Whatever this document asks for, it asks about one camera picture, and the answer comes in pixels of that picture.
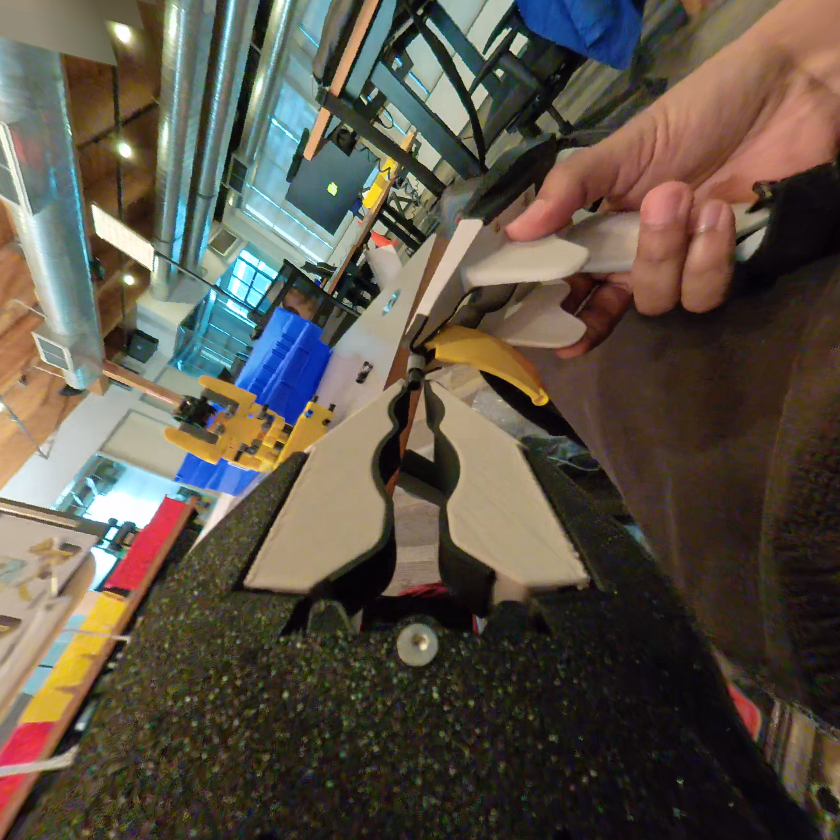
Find blue jacket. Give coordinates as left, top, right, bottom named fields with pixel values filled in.
left=515, top=0, right=647, bottom=70

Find blue storage bin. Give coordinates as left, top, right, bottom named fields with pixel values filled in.
left=176, top=307, right=334, bottom=494

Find yellow curved toy panel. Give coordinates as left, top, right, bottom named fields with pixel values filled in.
left=425, top=327, right=550, bottom=408

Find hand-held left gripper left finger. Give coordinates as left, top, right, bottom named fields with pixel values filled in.
left=243, top=382, right=413, bottom=614

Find red yellow desk divider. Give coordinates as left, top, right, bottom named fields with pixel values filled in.
left=0, top=495, right=198, bottom=818

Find person's dark clothing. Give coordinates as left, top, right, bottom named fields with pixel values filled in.
left=518, top=256, right=840, bottom=729

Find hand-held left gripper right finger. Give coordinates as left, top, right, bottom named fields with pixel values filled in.
left=423, top=381, right=590, bottom=614

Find person's right hand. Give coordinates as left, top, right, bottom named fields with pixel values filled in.
left=505, top=0, right=840, bottom=360

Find toy building instruction booklet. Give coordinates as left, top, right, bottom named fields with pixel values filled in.
left=0, top=512, right=101, bottom=723

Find black monitor with yellow sticker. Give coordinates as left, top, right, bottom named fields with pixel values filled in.
left=284, top=140, right=379, bottom=235

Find yellow toy brick vehicle model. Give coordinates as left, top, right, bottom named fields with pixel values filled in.
left=163, top=375, right=337, bottom=472

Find metal ventilation ducts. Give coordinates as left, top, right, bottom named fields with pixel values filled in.
left=0, top=0, right=309, bottom=391

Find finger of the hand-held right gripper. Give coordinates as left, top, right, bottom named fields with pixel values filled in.
left=407, top=218, right=488, bottom=347

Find black desk with wooden top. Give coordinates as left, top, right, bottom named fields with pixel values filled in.
left=304, top=0, right=592, bottom=198

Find ceiling light panel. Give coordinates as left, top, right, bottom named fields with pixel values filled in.
left=91, top=202, right=156, bottom=271

